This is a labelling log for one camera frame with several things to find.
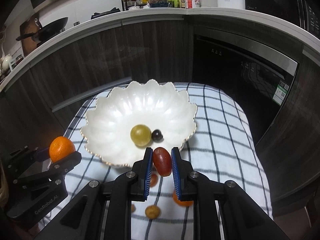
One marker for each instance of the small orange mandarin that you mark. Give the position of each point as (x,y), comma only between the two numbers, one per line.
(60,147)

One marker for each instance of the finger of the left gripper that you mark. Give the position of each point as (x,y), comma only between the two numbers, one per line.
(67,163)
(42,155)

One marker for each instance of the small dark grape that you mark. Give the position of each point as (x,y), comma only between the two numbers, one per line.
(157,135)

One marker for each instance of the built-in black oven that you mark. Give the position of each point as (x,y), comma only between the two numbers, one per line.
(255,75)

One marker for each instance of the white teapot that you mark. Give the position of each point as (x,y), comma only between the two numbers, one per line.
(5,62)

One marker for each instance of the small red grape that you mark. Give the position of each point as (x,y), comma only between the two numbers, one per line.
(154,180)

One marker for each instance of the black wok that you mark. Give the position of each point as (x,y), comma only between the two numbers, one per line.
(46,32)

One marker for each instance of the black microwave oven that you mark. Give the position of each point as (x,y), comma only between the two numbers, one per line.
(297,12)

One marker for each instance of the large orange mandarin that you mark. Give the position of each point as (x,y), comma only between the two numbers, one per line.
(181,203)

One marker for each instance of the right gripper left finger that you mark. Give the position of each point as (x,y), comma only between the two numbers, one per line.
(132,186)

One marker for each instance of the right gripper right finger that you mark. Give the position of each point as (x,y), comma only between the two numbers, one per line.
(191,185)

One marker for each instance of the blue checked white cloth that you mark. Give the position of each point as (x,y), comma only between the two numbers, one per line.
(222,148)

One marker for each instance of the white scalloped bowl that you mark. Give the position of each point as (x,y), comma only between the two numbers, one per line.
(109,123)

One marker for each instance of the black stove grate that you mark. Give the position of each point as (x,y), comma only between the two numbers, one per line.
(100,14)

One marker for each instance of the large green grape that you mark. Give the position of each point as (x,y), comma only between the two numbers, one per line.
(140,135)

